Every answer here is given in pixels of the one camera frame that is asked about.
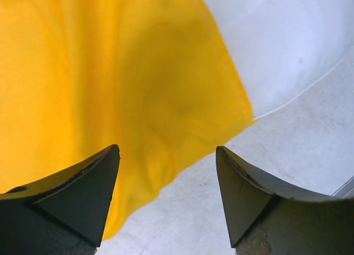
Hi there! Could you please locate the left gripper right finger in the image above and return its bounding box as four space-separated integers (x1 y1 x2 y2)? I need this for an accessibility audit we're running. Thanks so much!
216 146 353 254

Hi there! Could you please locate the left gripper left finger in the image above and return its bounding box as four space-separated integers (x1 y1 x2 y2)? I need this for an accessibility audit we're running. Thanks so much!
1 144 120 254

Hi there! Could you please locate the yellow pillowcase with print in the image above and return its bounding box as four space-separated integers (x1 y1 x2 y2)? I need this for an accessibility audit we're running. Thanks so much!
1 0 253 239

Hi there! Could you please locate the white pillow with yellow edge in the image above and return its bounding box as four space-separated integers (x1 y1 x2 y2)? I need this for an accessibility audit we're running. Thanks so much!
204 0 353 119

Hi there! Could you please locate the aluminium front rail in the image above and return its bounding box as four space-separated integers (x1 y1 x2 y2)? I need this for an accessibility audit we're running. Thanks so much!
333 176 354 198

